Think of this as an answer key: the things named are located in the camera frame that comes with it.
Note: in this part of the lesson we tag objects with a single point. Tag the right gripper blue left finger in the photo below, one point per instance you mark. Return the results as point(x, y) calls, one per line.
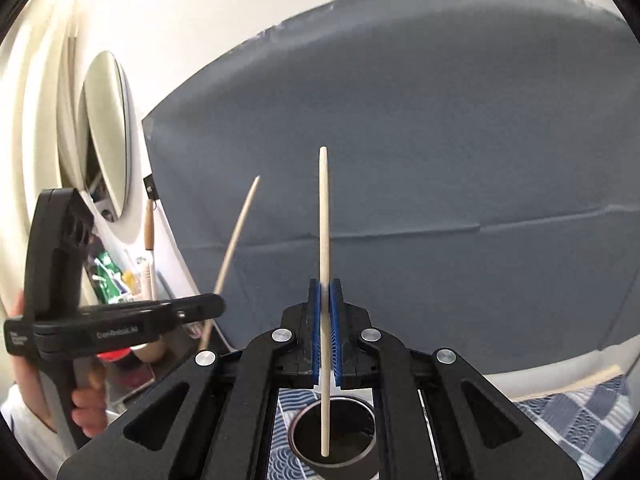
point(314, 315)

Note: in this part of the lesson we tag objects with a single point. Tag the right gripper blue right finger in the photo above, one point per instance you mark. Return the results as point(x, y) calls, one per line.
point(336, 304)

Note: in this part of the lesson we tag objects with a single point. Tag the wooden chopstick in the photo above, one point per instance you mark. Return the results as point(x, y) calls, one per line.
point(325, 317)
point(208, 325)

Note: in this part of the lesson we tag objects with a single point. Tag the person's left hand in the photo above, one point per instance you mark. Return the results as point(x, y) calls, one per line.
point(89, 403)

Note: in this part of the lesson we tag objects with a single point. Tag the wooden hairbrush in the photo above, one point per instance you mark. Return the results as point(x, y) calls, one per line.
point(148, 274)

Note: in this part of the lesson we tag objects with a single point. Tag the black cylindrical utensil holder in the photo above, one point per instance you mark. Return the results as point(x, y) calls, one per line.
point(353, 442)

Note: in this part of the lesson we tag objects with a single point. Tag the grey backdrop cloth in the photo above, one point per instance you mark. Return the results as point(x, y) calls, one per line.
point(484, 166)

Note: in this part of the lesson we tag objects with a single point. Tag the blue patterned tablecloth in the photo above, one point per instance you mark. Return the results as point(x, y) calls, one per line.
point(588, 421)

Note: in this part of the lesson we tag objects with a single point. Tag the oval wall mirror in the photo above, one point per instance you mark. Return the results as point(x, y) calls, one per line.
point(104, 136)

